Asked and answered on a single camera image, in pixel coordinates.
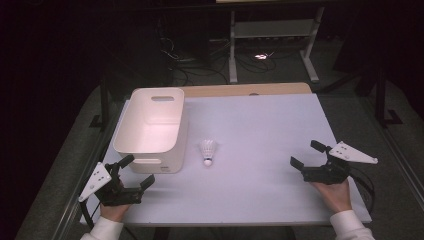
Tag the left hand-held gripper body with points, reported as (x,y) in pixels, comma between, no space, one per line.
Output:
(113,192)

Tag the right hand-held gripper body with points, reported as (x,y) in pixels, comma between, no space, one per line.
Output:
(336,165)

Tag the white plastic storage bin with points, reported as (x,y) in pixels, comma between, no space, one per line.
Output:
(151,128)

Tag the white shuttlecock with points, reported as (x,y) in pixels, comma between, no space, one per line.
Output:
(208,151)

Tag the person's left hand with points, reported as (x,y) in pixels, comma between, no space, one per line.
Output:
(113,212)

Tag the person's right hand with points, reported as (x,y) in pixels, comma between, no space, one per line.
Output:
(333,195)

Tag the white table board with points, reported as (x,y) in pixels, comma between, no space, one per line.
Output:
(253,160)

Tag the black metal stand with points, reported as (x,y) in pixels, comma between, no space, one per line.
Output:
(383,103)
(103,106)

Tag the wooden table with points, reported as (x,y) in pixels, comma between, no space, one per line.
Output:
(246,89)

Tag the white metal stand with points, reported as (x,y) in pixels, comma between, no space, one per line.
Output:
(273,31)

